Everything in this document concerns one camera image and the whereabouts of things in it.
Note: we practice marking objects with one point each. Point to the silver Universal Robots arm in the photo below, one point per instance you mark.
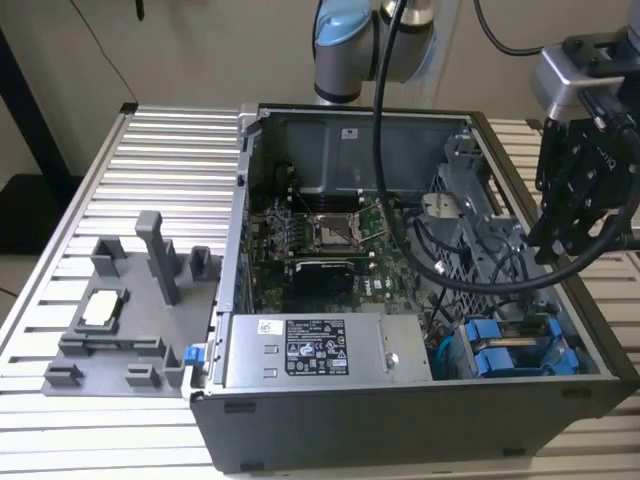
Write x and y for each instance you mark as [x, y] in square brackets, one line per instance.
[345, 60]

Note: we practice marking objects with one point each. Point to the black graphics card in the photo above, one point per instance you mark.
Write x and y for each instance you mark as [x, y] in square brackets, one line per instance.
[320, 275]

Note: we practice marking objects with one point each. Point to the silver metal drive cage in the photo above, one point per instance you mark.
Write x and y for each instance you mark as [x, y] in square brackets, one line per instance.
[470, 225]

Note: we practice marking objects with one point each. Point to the blue case latch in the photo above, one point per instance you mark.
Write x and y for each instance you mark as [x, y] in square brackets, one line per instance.
[194, 356]

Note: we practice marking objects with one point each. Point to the black furniture stand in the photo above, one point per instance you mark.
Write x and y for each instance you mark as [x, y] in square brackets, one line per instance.
[30, 200]

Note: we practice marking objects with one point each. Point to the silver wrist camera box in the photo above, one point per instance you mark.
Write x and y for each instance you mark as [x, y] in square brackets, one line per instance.
[560, 80]

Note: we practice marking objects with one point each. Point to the CPU socket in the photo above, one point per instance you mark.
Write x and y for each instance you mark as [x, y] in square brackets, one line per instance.
[332, 232]

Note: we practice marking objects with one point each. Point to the hard disk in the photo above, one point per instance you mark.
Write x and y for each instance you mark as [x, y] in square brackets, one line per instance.
[487, 330]

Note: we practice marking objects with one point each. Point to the silver power supply unit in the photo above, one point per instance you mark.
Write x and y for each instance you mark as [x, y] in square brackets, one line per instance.
[400, 335]

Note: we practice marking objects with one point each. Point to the green Dell motherboard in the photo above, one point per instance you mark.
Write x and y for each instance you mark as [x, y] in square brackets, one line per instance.
[390, 280]

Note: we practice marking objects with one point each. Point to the black PC case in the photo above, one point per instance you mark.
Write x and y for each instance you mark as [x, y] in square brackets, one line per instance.
[350, 430]

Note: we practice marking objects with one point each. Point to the gray parts rack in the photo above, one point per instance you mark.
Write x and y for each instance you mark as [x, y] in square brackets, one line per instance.
[150, 320]

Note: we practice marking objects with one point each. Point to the CPU with silver top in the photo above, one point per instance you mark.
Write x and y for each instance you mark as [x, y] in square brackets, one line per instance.
[102, 306]

